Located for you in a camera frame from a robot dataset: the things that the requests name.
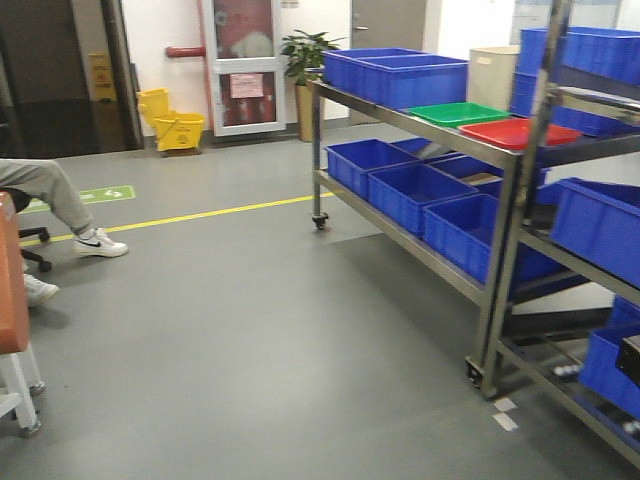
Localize steel wheeled cart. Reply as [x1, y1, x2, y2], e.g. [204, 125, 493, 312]
[309, 79, 640, 396]

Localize blue bin on cart top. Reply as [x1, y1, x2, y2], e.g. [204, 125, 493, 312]
[323, 48, 469, 110]

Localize red plastic tray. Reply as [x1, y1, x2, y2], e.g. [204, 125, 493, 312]
[458, 118, 582, 150]

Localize white sneaker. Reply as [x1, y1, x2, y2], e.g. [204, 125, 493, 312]
[73, 228, 129, 258]

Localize green plastic tray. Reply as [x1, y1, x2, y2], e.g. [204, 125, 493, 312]
[406, 102, 509, 128]

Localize potted green plant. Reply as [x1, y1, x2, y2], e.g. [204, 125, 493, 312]
[280, 29, 342, 142]

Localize yellow mop bucket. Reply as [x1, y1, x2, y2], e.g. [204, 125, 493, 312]
[136, 88, 205, 152]

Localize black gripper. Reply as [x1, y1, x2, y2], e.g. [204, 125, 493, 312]
[616, 335, 640, 385]

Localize cream plastic basket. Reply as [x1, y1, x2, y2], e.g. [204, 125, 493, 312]
[467, 45, 520, 111]

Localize seated person's leg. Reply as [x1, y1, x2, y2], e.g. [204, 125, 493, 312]
[1, 159, 96, 238]

